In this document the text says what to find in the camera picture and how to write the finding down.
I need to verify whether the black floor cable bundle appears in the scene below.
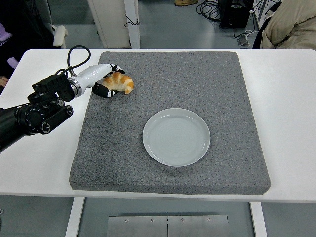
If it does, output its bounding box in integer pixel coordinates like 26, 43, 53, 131
196, 0, 222, 22

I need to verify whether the white chair armrest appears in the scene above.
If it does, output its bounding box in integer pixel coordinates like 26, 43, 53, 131
52, 24, 69, 48

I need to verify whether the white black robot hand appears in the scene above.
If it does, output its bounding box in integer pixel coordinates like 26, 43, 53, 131
73, 63, 126, 99

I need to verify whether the person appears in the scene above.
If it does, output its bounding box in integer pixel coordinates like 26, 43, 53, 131
0, 0, 55, 87

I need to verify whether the grey metal plate with screws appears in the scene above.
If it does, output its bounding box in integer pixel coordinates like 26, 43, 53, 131
108, 215, 230, 237

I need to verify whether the grey speckled foam mat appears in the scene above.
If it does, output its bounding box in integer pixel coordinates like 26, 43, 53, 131
68, 51, 272, 196

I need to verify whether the pale grey round plate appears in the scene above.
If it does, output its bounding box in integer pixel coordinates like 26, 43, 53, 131
142, 107, 211, 167

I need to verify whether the thin black cable on post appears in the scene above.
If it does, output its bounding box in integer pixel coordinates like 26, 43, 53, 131
124, 12, 141, 28

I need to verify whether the black computer case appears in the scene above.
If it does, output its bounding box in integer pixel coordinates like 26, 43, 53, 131
219, 0, 255, 29

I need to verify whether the beige padded coat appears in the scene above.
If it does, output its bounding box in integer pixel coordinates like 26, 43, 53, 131
261, 0, 316, 50

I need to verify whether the golden croissant bread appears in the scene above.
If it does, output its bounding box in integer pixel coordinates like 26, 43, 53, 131
102, 73, 135, 95

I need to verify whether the grey power adapter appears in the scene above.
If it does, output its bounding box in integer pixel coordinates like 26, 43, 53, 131
237, 34, 251, 47

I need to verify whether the white square post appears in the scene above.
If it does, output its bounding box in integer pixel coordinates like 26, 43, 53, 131
124, 0, 141, 49

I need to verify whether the white table leg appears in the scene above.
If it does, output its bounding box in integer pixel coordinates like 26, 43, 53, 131
64, 197, 86, 237
249, 202, 268, 237

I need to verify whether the black chair back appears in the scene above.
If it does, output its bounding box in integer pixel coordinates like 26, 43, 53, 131
252, 17, 270, 49

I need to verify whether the white furniture panel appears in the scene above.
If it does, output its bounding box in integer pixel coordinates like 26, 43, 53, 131
87, 0, 131, 49

